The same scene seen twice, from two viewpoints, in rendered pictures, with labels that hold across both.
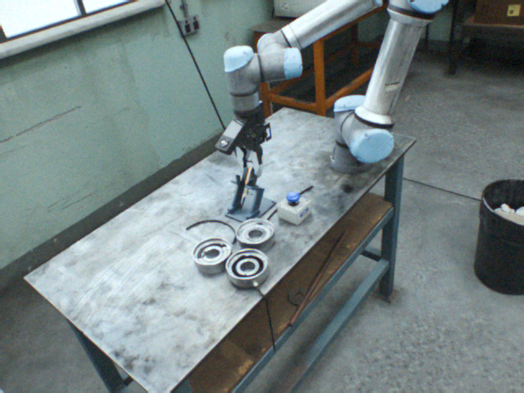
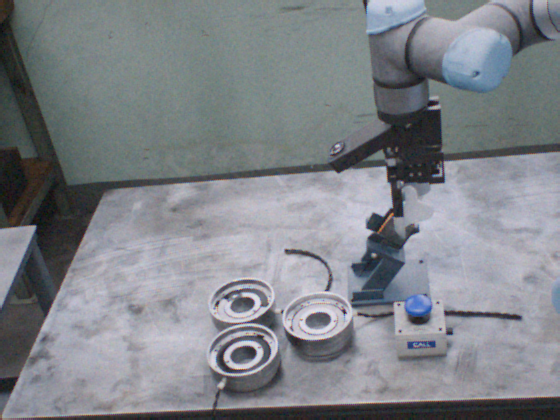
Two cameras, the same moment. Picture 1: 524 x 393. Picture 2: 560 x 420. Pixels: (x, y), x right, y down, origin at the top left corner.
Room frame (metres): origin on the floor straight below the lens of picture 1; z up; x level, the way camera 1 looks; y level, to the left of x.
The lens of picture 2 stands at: (0.35, -0.75, 1.69)
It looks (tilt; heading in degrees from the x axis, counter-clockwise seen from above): 34 degrees down; 56
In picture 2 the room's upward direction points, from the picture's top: 11 degrees counter-clockwise
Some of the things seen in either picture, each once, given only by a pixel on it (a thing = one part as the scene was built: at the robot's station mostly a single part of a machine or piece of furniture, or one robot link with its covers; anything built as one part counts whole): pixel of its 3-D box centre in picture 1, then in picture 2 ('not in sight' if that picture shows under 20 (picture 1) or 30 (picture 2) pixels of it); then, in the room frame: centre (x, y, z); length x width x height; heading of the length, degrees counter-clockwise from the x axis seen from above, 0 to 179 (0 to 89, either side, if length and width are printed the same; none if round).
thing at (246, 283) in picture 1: (248, 268); (244, 358); (0.78, 0.06, 0.82); 0.10 x 0.10 x 0.04
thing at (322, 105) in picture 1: (340, 54); not in sight; (3.53, -0.82, 0.39); 1.50 x 0.62 x 0.78; 136
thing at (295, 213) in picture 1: (295, 207); (424, 327); (1.00, -0.10, 0.82); 0.08 x 0.07 x 0.05; 136
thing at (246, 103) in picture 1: (243, 99); (401, 90); (1.09, 0.01, 1.14); 0.08 x 0.08 x 0.05
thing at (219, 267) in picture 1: (213, 255); (243, 308); (0.85, 0.15, 0.82); 0.10 x 0.10 x 0.04
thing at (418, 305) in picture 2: (293, 201); (419, 314); (0.99, -0.09, 0.85); 0.04 x 0.04 x 0.05
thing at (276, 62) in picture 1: (277, 63); (467, 50); (1.11, -0.10, 1.22); 0.11 x 0.11 x 0.08; 2
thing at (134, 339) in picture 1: (245, 201); (406, 266); (1.11, 0.05, 0.79); 1.20 x 0.60 x 0.02; 136
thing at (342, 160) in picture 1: (353, 149); not in sight; (1.23, -0.33, 0.85); 0.15 x 0.15 x 0.10
